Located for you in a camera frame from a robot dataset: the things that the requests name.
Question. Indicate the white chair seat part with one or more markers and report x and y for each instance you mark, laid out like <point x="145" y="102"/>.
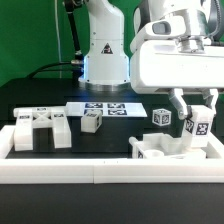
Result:
<point x="161" y="146"/>

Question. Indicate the white U-shaped border fence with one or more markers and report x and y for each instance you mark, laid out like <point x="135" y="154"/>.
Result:
<point x="96" y="171"/>

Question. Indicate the white chair backrest part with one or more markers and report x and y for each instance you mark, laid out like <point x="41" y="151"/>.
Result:
<point x="30" y="118"/>

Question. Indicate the white sheet with tags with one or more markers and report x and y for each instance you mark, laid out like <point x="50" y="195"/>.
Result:
<point x="108" y="109"/>

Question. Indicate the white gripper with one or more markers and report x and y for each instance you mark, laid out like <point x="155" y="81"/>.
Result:
<point x="157" y="66"/>

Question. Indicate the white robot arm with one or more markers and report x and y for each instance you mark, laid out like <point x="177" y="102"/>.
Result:
<point x="190" y="24"/>

